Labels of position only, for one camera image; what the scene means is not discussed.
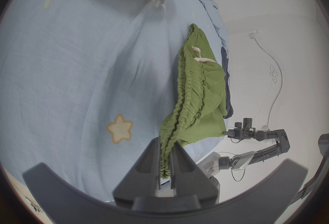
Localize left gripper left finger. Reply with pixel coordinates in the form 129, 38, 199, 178
113, 136, 161, 209

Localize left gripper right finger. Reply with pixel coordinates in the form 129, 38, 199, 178
171, 141, 220, 209

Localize green shorts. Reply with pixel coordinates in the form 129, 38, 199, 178
158, 23, 227, 180

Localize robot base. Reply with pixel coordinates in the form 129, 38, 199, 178
197, 152, 220, 176

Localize dark blue garment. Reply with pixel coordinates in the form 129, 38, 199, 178
221, 47, 234, 119

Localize pale blue quilt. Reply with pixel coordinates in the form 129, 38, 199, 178
190, 0, 230, 50

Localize black cable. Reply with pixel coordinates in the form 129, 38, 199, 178
231, 167, 248, 182

